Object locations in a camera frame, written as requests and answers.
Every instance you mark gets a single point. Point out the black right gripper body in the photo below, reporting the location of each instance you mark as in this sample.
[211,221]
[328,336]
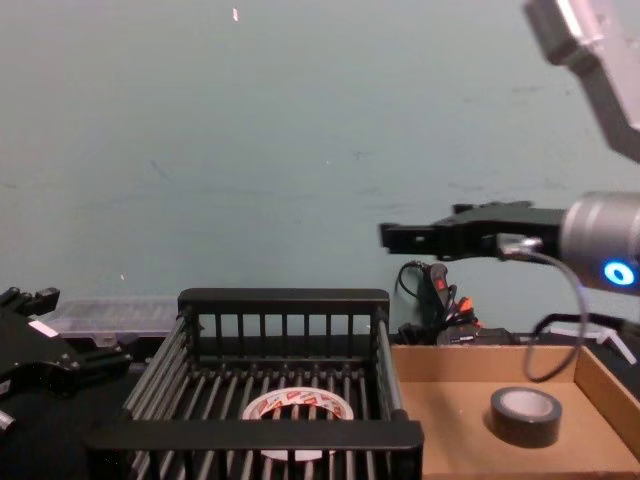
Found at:
[530,225]

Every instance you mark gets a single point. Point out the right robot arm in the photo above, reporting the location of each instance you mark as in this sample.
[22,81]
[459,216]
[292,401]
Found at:
[600,235]

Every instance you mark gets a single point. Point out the roll of silver tape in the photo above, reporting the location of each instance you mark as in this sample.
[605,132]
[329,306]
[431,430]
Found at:
[525,430]

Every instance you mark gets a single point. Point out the roll of white tape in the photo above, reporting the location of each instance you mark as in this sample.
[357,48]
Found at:
[300,400]

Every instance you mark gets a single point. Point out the black table cloth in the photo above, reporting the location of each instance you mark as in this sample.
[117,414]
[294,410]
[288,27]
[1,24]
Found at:
[107,407]

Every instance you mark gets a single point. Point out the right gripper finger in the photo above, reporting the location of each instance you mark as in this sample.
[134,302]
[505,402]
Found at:
[415,239]
[490,207]

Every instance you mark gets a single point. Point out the white three-armed plastic piece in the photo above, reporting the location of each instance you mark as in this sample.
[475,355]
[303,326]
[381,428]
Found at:
[617,342]

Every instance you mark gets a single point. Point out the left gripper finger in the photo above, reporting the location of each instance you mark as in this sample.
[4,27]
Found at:
[100,362]
[30,300]

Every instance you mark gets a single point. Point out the black rack with steel bars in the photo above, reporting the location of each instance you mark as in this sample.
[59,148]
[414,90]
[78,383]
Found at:
[250,440]

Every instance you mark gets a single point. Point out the clear plastic case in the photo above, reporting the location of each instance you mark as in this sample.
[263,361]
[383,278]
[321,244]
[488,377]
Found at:
[110,317]

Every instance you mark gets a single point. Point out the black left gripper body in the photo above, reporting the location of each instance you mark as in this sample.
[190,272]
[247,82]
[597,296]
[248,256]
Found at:
[30,360]

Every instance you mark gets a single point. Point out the shallow brown cardboard tray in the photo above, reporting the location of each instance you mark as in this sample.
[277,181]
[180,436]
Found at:
[450,400]

